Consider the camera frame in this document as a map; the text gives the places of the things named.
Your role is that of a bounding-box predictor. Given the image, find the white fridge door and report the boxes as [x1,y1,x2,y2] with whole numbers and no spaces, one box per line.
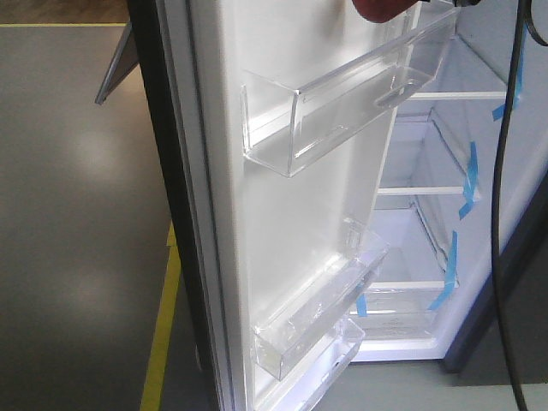
[128,1,434,410]

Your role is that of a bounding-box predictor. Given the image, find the red yellow apple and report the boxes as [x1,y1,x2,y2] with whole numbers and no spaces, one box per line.
[352,0,418,23]

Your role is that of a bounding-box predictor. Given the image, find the grey fridge cabinet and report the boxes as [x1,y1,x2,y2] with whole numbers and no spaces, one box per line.
[349,1,547,366]

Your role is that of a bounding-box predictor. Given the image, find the clear upper door bin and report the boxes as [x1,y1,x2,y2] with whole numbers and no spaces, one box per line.
[241,9,457,177]

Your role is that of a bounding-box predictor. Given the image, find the clear door bin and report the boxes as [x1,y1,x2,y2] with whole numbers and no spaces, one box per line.
[253,219,389,380]
[254,316,365,410]
[241,9,457,177]

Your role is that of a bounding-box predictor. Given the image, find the clear middle door bin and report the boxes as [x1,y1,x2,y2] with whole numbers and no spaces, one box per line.
[253,219,389,380]

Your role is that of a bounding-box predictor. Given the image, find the clear lower door bin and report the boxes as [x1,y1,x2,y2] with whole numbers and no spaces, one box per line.
[254,316,365,410]

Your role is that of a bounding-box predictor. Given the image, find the silver sign stand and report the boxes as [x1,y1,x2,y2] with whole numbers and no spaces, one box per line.
[94,21,139,105]

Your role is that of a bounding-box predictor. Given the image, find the yellow floor tape line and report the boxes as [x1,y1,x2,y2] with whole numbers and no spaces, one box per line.
[1,24,178,410]

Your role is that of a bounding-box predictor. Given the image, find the black hanging cable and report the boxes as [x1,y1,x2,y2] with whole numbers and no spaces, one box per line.
[491,0,548,411]

